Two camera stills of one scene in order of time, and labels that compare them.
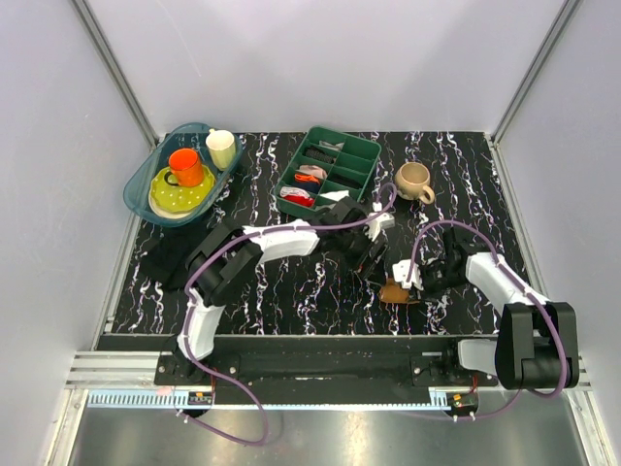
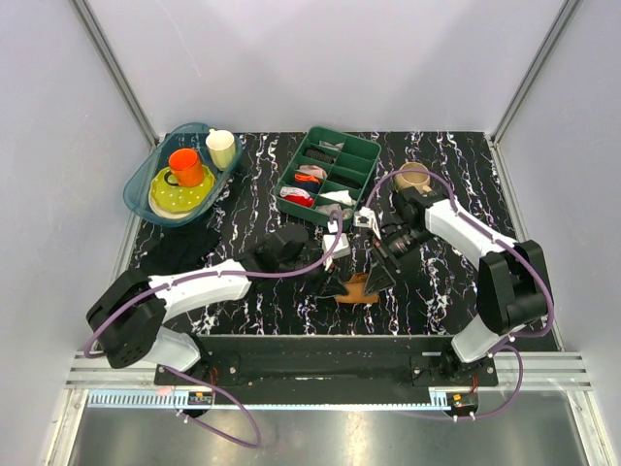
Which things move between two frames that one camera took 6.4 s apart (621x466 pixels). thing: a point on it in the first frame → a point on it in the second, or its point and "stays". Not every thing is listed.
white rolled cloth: [336, 195] stays
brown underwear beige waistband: [392, 292] → [356, 293]
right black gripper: [422, 275] → [378, 279]
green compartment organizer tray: [325, 162] stays
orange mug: [185, 168] stays
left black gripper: [364, 261] → [328, 282]
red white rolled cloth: [297, 195] stays
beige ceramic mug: [411, 183] stays
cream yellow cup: [221, 146] stays
